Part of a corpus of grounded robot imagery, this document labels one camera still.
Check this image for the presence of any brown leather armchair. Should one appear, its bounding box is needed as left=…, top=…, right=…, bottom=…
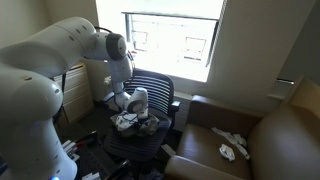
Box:
left=164, top=78, right=320, bottom=180

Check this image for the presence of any white strip cloth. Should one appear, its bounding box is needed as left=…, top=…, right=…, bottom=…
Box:
left=211, top=126, right=251, bottom=160

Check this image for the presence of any white crumpled cloth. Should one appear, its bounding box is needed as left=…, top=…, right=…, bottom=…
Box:
left=219, top=143, right=236, bottom=163

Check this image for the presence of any white patterned clothing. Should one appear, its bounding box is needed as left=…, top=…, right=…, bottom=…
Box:
left=114, top=112, right=138, bottom=132

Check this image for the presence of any window with dark frame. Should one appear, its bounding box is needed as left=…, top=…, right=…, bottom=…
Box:
left=95, top=0, right=228, bottom=83

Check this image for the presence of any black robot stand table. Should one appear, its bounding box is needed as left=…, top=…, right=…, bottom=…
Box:
left=54, top=129, right=131, bottom=180

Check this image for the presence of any white flat floor item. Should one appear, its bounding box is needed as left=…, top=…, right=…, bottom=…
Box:
left=161, top=143, right=177, bottom=157

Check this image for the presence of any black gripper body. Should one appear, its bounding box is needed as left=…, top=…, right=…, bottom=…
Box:
left=132, top=114, right=150, bottom=130

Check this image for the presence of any light wooden filing cabinet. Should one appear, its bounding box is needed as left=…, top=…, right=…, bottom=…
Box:
left=53, top=62, right=95, bottom=125

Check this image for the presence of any white small box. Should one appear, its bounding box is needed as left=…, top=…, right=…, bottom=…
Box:
left=81, top=171, right=101, bottom=180

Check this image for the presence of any brown clothing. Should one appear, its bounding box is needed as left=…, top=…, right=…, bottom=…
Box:
left=134, top=114, right=161, bottom=137

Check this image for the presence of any black office chair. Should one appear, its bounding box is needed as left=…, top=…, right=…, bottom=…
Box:
left=101, top=68, right=181, bottom=180

